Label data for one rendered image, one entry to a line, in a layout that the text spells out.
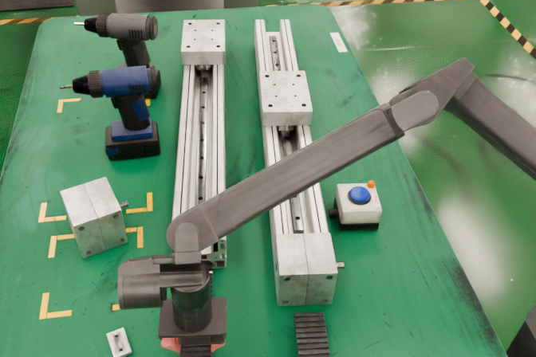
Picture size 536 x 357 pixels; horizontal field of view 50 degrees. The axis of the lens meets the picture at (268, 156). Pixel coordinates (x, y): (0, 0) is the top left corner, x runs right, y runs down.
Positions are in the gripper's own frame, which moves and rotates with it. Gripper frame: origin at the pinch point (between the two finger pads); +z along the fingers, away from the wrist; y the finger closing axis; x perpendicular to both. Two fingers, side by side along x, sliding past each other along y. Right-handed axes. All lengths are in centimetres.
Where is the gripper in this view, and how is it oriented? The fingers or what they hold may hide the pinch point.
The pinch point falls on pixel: (195, 347)
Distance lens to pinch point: 99.3
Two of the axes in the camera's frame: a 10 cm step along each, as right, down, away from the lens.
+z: -0.4, 7.4, 6.7
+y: -10.0, 0.1, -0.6
